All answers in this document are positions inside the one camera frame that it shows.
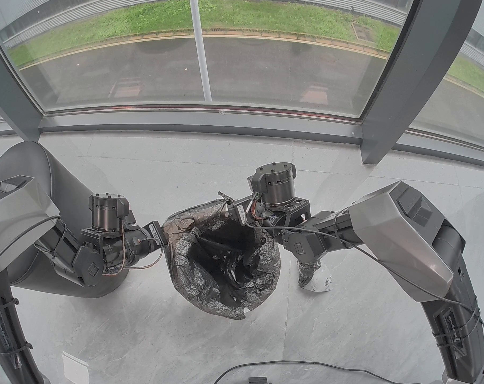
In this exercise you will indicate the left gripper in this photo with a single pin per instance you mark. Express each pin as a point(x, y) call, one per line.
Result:
point(142, 244)

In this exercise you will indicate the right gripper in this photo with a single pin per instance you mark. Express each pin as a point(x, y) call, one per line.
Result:
point(242, 212)

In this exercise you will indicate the black plastic bag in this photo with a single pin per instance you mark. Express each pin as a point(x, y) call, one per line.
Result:
point(226, 270)

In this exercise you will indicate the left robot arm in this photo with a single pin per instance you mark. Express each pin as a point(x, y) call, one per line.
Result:
point(18, 222)

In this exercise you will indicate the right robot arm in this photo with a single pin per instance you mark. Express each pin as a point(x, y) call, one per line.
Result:
point(402, 230)

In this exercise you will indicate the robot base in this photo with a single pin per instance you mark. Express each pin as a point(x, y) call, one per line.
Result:
point(258, 380)

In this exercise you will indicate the crumpled black plastic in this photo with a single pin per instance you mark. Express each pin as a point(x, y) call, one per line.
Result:
point(308, 272)

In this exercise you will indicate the dark grey round chair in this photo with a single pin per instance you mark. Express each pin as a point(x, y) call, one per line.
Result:
point(68, 182)

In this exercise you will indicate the white printed wrapper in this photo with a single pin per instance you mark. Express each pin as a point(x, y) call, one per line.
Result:
point(324, 282)

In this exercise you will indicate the window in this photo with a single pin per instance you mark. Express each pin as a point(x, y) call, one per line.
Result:
point(406, 74)

